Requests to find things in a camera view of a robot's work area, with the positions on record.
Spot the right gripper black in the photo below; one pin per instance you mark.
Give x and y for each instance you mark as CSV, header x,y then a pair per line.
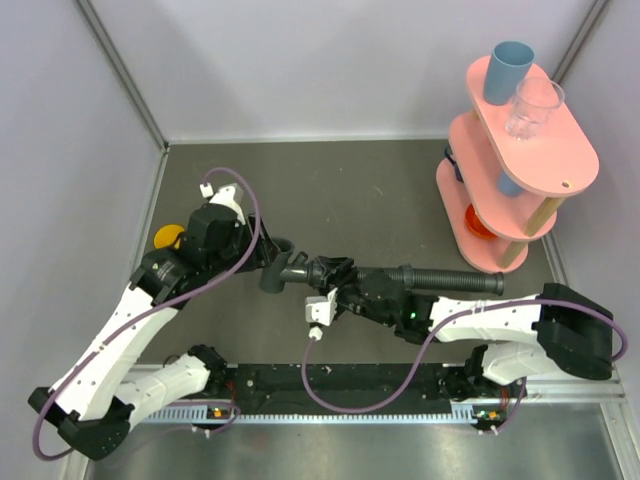
x,y
331,266

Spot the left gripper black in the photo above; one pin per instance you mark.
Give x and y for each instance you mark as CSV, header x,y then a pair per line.
x,y
265,252

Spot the grey plastic pipe fitting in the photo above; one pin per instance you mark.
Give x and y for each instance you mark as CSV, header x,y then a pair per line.
x,y
286,265

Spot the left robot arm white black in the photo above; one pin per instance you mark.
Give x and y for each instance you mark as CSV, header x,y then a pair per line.
x,y
91,406

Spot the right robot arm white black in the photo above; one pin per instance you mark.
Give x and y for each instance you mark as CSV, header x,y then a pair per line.
x,y
557,329

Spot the yellow plastic cup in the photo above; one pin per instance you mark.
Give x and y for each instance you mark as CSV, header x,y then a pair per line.
x,y
168,236

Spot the orange bowl bottom tier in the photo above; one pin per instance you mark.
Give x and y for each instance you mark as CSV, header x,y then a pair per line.
x,y
475,226

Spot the dark blue cup behind shelf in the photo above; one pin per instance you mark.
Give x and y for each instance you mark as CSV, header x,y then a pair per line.
x,y
448,152

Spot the blue cup middle tier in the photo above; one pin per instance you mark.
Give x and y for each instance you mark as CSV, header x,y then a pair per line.
x,y
507,186

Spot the pink three-tier shelf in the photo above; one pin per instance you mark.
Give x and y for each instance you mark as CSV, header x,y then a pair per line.
x,y
558,163

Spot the clear glass cup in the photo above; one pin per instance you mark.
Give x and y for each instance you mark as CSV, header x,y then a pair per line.
x,y
535,100

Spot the blue cup on top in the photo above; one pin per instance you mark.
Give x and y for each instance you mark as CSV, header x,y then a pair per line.
x,y
509,63

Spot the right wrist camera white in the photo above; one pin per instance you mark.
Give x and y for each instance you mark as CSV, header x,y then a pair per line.
x,y
320,312

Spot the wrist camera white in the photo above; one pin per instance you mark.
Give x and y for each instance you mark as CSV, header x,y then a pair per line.
x,y
320,312
229,196

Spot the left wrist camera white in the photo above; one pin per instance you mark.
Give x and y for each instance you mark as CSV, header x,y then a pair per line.
x,y
229,196

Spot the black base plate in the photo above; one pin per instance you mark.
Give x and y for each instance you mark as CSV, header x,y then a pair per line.
x,y
278,388

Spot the grey slotted cable duct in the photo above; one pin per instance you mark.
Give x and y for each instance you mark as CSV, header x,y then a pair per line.
x,y
459,414

